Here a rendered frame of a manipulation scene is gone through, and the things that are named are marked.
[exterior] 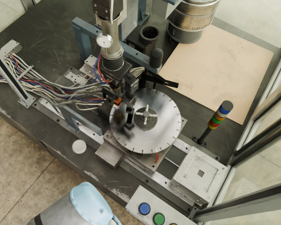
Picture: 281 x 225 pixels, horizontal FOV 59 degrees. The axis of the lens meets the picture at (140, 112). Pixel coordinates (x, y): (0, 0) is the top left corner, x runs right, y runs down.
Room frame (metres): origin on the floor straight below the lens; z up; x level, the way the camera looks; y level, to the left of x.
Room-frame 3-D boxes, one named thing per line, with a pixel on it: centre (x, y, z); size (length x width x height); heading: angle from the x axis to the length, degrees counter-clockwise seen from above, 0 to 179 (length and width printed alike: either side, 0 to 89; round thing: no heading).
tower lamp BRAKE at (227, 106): (0.48, -0.33, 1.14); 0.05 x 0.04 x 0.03; 151
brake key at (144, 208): (0.10, -0.06, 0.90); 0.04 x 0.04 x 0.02
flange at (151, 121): (0.48, -0.03, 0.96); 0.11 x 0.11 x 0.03
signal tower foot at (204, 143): (0.48, -0.33, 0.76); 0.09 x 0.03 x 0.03; 61
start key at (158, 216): (0.07, -0.12, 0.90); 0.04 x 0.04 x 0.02
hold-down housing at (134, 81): (0.49, 0.05, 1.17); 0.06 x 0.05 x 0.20; 52
